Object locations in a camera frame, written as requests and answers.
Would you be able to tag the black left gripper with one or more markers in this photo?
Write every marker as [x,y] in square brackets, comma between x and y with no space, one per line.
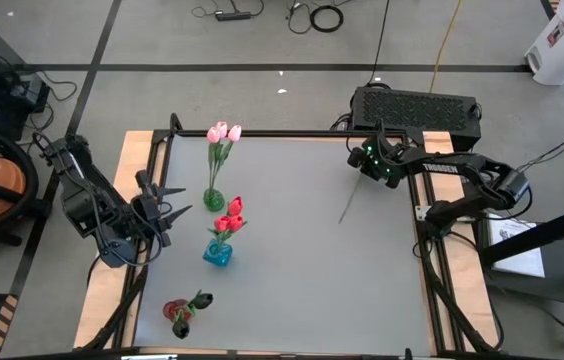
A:
[144,210]

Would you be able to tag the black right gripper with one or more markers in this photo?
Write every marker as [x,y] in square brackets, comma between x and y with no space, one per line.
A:
[387,162]

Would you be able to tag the red artificial tulip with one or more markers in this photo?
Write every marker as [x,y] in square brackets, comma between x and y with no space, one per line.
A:
[235,206]
[221,223]
[235,223]

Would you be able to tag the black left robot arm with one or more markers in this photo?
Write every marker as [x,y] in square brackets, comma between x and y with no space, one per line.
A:
[87,205]

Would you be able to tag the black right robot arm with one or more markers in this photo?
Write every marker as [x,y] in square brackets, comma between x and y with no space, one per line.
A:
[457,167]

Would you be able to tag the green glass vase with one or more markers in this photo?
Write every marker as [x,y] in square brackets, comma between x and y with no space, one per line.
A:
[213,200]

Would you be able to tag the blue cut-glass vase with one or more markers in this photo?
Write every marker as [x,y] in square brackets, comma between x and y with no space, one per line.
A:
[218,256]

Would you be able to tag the red glass vase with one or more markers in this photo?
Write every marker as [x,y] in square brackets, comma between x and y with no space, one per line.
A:
[172,309]

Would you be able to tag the black perforated computer case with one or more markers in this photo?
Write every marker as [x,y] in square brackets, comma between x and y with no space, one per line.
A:
[412,110]

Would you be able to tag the wooden table side board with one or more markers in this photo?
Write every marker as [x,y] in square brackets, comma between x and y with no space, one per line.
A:
[464,265]
[104,280]

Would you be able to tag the white paper booklet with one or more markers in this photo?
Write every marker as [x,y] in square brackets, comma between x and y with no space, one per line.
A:
[517,250]

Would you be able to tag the black power strip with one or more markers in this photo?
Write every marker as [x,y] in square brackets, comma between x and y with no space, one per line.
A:
[232,15]

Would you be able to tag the black aluminium table frame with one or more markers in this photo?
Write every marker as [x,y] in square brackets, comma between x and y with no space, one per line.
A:
[287,133]

